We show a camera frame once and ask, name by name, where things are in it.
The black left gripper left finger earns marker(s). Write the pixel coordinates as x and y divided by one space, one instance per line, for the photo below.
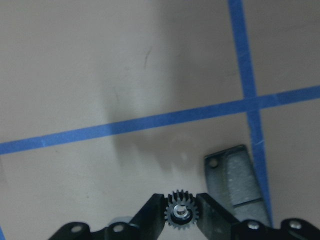
148 223

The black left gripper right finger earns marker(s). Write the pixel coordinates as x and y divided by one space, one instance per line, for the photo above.
215 222

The small black gear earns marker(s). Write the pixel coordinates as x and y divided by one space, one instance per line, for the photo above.
181 210

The dark grey brake pad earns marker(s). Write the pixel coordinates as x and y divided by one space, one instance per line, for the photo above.
231 180

